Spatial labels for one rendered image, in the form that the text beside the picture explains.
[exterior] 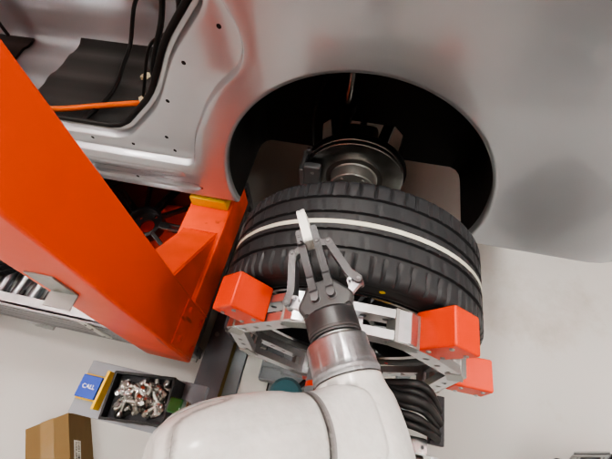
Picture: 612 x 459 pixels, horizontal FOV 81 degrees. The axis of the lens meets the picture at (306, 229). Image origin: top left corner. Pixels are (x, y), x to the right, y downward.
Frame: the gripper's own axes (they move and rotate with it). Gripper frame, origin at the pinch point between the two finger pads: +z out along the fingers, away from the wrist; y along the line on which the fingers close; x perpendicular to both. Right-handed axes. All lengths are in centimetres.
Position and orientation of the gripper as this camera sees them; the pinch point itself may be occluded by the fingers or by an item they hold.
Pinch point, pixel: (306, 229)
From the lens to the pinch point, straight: 62.7
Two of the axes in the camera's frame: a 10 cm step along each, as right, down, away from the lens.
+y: 9.4, -3.3, -0.8
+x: -2.7, -5.6, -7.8
